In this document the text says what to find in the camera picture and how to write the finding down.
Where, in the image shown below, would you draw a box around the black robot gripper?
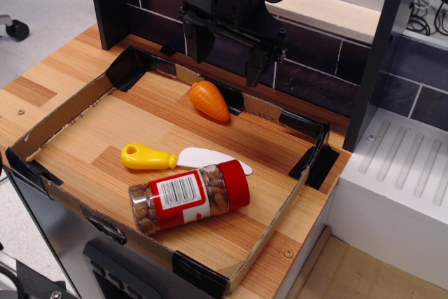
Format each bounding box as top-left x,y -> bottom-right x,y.
179,0 -> 290,88

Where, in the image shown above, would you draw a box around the red-lidded spice bottle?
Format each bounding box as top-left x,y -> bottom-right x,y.
129,160 -> 251,235

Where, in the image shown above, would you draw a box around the cardboard fence with black tape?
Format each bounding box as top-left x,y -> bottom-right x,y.
1,41 -> 351,298

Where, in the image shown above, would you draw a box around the orange toy carrot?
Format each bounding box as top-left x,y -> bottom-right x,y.
190,81 -> 230,123

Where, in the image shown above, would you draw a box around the office chair caster wheel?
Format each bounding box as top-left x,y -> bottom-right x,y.
1,15 -> 29,41

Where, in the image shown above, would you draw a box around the white toy sink drainboard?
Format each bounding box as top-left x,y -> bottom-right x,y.
328,109 -> 447,288

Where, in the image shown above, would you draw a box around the dark shelf frame left post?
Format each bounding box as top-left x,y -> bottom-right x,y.
93,0 -> 130,50

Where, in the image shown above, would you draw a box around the dark shelf frame post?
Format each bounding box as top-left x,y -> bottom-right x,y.
343,0 -> 414,152
93,0 -> 130,50

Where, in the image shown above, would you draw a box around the yellow-handled toy knife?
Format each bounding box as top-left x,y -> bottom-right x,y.
120,143 -> 235,170

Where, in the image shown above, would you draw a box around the dark shelf frame right post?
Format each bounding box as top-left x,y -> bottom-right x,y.
343,0 -> 414,152

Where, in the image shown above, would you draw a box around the black cables in background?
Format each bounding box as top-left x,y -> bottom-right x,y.
407,0 -> 448,36

